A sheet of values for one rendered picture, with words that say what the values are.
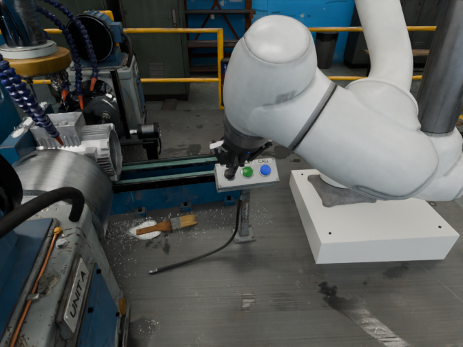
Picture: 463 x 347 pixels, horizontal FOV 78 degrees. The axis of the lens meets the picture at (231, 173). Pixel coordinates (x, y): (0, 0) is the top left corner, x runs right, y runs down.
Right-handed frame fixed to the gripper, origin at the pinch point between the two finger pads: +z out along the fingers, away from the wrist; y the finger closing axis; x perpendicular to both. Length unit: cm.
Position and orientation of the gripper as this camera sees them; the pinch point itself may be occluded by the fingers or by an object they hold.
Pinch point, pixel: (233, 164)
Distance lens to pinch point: 69.3
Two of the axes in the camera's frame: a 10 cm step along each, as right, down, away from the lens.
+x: 1.7, 9.5, -2.7
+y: -9.8, 1.3, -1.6
